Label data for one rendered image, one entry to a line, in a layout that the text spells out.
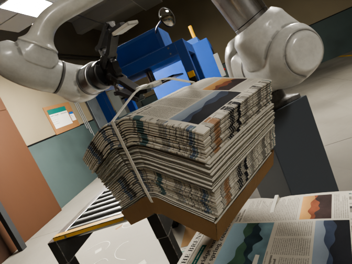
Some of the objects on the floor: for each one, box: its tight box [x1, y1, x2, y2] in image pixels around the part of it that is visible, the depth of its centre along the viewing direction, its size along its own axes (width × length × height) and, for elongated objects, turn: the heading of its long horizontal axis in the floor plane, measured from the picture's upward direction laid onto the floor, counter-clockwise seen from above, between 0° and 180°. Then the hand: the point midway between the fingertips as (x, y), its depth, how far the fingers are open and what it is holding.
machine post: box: [95, 91, 118, 123], centre depth 250 cm, size 9×9×155 cm
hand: (142, 53), depth 59 cm, fingers open, 14 cm apart
